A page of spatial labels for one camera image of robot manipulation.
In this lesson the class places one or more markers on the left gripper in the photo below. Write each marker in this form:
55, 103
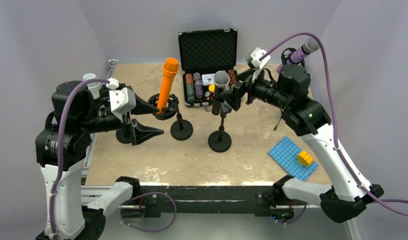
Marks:
140, 132

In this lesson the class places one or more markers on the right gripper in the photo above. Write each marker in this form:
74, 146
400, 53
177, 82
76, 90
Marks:
233, 97

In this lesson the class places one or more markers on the black silver-mesh microphone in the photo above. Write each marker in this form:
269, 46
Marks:
221, 80

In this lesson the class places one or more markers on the black clip microphone stand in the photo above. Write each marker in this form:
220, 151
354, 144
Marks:
220, 141

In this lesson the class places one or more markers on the orange microphone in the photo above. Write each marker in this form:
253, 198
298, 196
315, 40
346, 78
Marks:
170, 69

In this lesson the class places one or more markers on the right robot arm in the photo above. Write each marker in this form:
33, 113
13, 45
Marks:
349, 192

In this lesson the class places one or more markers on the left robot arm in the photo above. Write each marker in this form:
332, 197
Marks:
80, 109

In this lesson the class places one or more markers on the black left microphone stand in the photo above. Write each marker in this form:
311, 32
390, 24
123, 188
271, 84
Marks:
122, 136

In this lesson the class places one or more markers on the black right tripod stand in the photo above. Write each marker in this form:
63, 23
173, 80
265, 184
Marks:
286, 57

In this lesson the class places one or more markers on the white microphone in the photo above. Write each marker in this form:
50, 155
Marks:
93, 87

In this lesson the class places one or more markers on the purple glitter microphone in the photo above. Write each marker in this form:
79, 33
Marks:
310, 46

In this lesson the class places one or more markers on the black poker chip case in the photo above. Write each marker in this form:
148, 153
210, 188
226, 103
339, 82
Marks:
205, 52

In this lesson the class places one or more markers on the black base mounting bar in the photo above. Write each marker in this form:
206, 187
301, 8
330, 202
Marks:
257, 200

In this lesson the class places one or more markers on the blue building baseplate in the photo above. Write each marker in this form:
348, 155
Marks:
285, 153

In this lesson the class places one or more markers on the yellow building brick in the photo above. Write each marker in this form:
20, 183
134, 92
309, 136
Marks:
304, 158

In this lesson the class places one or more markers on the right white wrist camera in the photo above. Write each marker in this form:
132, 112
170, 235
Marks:
257, 61

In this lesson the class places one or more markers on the black shock-mount microphone stand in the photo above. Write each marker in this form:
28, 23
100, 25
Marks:
181, 129

